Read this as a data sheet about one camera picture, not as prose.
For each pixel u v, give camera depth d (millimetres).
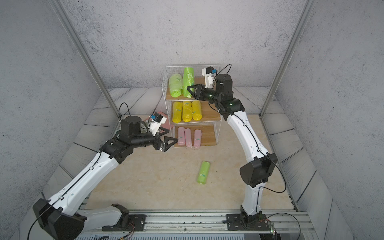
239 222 719
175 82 739
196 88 647
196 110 857
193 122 843
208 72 635
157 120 595
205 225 728
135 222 729
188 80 686
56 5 693
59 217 367
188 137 1018
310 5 689
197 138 1012
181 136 1018
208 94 643
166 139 603
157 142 603
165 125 622
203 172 869
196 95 654
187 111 847
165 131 721
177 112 847
